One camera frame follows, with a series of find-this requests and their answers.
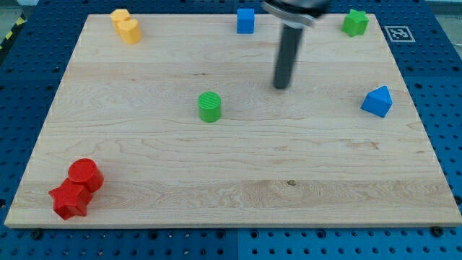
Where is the wooden board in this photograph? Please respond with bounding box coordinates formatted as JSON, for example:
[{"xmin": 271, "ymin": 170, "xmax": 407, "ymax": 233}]
[{"xmin": 5, "ymin": 14, "xmax": 461, "ymax": 229}]

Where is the green cylinder block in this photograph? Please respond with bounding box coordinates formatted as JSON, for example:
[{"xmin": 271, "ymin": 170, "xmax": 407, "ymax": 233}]
[{"xmin": 197, "ymin": 91, "xmax": 222, "ymax": 123}]

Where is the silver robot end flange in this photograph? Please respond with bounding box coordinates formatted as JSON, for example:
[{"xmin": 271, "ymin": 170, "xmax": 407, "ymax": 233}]
[{"xmin": 261, "ymin": 0, "xmax": 332, "ymax": 27}]

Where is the blue triangle block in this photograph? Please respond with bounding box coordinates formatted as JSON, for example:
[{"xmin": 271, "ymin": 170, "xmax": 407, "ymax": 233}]
[{"xmin": 361, "ymin": 85, "xmax": 393, "ymax": 118}]

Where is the red star block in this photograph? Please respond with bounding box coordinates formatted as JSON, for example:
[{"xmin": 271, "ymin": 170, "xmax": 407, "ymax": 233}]
[{"xmin": 48, "ymin": 178, "xmax": 92, "ymax": 220}]

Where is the white fiducial marker tag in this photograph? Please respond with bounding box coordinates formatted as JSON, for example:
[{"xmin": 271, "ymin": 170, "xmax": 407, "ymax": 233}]
[{"xmin": 385, "ymin": 25, "xmax": 415, "ymax": 43}]

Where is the blue cube block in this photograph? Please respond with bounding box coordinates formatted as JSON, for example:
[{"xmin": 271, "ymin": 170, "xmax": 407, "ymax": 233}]
[{"xmin": 237, "ymin": 8, "xmax": 255, "ymax": 34}]

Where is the yellow pentagon block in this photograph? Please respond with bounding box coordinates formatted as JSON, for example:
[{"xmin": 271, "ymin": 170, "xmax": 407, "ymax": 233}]
[{"xmin": 110, "ymin": 9, "xmax": 131, "ymax": 35}]

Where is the red cylinder block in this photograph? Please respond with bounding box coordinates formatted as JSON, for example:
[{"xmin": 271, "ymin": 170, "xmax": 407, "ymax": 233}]
[{"xmin": 68, "ymin": 158, "xmax": 104, "ymax": 193}]

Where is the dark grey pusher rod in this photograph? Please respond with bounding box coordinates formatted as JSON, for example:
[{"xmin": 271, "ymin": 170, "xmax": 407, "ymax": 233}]
[{"xmin": 273, "ymin": 25, "xmax": 304, "ymax": 90}]

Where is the green star block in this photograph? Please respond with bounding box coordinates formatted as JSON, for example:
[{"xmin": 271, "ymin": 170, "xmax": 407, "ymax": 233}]
[{"xmin": 341, "ymin": 9, "xmax": 369, "ymax": 37}]

